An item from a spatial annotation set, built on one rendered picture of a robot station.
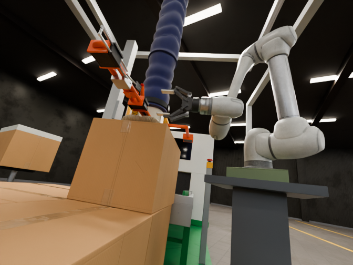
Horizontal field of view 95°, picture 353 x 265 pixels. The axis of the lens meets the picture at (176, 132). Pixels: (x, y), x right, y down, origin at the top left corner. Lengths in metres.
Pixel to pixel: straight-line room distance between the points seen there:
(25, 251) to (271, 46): 1.24
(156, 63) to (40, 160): 1.60
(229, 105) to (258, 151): 0.37
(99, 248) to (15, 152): 1.89
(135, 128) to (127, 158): 0.15
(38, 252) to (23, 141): 1.89
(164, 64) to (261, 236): 1.18
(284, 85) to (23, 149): 2.25
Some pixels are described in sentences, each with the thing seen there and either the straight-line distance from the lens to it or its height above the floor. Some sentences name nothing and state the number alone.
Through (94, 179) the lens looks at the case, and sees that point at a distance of 0.85.
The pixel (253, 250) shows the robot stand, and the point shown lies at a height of 0.44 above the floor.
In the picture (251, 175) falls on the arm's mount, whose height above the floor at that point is 0.78.
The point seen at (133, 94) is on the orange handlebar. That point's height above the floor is 1.06.
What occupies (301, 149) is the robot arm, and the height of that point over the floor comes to 0.92.
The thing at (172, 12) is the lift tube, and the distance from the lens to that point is 1.66.
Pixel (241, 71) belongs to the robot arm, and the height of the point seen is 1.37.
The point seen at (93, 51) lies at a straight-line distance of 0.66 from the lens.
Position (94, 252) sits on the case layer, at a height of 0.54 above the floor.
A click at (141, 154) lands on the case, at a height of 0.78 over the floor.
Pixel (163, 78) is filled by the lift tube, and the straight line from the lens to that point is 1.21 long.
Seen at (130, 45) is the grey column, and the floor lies 2.87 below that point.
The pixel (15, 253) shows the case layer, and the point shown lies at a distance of 0.35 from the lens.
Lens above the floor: 0.66
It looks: 19 degrees up
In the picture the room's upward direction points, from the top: 9 degrees clockwise
